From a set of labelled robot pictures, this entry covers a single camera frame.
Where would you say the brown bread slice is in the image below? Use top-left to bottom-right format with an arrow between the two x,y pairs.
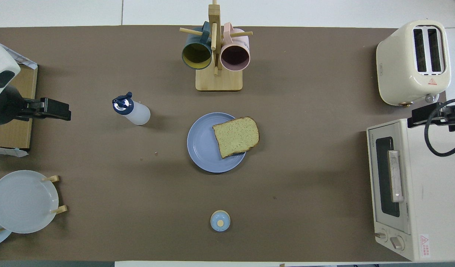
212,117 -> 260,159

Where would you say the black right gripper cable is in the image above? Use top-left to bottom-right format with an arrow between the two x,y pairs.
424,98 -> 455,157

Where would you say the brown table mat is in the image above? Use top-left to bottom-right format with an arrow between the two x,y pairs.
0,25 -> 447,262

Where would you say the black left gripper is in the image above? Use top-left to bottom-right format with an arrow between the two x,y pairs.
0,85 -> 72,126

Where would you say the blue round plate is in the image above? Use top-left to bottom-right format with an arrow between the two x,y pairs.
187,112 -> 247,173

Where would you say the dark teal mug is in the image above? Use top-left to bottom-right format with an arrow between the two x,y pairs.
181,21 -> 213,70

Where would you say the cream two-slot toaster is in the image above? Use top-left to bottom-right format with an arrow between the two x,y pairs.
376,20 -> 451,107

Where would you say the seasoning bottle with blue cap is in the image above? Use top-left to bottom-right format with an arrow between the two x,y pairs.
112,92 -> 151,126

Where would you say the white toaster oven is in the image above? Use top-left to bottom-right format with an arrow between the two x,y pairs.
366,118 -> 455,262

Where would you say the pink ribbed mug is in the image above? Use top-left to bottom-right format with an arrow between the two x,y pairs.
220,22 -> 251,72

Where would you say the wooden mug tree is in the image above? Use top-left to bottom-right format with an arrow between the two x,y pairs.
179,0 -> 253,92

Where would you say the small blue call bell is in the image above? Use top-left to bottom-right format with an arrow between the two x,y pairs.
210,210 -> 231,232

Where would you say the pale grey plate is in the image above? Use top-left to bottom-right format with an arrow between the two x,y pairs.
0,170 -> 60,234

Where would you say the wooden plate rack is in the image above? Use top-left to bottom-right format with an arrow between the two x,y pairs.
0,175 -> 67,234

